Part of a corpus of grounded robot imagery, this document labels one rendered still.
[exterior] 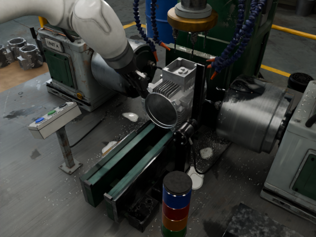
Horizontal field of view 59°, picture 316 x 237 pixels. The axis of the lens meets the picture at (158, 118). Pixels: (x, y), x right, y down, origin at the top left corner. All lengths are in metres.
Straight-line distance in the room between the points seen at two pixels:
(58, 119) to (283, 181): 0.79
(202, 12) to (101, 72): 0.50
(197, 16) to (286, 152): 0.53
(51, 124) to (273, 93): 0.74
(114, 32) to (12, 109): 0.97
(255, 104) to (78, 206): 0.70
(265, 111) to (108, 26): 0.54
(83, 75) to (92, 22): 0.65
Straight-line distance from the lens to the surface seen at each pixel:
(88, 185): 0.96
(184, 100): 1.03
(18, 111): 1.58
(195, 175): 1.13
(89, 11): 0.71
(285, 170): 1.01
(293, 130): 0.90
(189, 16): 1.00
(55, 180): 1.17
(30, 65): 3.34
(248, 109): 0.96
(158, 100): 1.17
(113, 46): 0.76
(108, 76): 1.23
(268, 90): 0.99
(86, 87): 1.37
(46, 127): 1.00
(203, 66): 0.90
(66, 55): 1.35
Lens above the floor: 1.68
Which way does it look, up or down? 40 degrees down
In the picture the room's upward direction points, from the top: straight up
